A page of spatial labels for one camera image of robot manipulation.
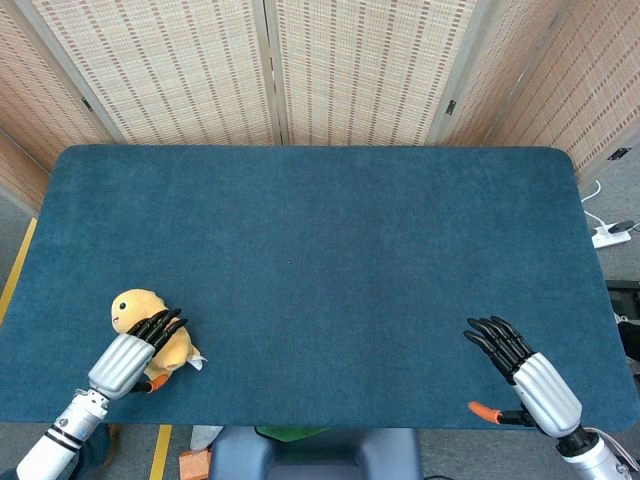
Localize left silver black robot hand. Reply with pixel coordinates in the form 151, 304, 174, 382
87, 308, 189, 401

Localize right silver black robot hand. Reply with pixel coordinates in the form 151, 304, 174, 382
463, 315, 584, 437

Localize yellow plush duck toy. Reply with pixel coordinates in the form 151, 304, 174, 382
110, 288, 207, 384

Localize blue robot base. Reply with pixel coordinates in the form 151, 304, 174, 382
208, 427, 424, 480

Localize yellow floor tape strip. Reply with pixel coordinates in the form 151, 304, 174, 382
0, 217, 39, 326
148, 424, 174, 480

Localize orange block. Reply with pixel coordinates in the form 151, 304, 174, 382
178, 448, 212, 480

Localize white power strip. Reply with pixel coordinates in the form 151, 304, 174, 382
591, 224, 632, 250

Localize green sheet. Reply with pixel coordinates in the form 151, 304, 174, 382
254, 425, 331, 444

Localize blue table mat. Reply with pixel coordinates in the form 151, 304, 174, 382
0, 144, 630, 432

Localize woven folding screen panel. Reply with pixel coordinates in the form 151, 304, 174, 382
492, 0, 640, 176
14, 0, 281, 147
0, 128, 52, 212
263, 0, 496, 147
439, 0, 576, 149
0, 0, 114, 174

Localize white power cable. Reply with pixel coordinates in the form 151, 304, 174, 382
580, 178, 610, 232

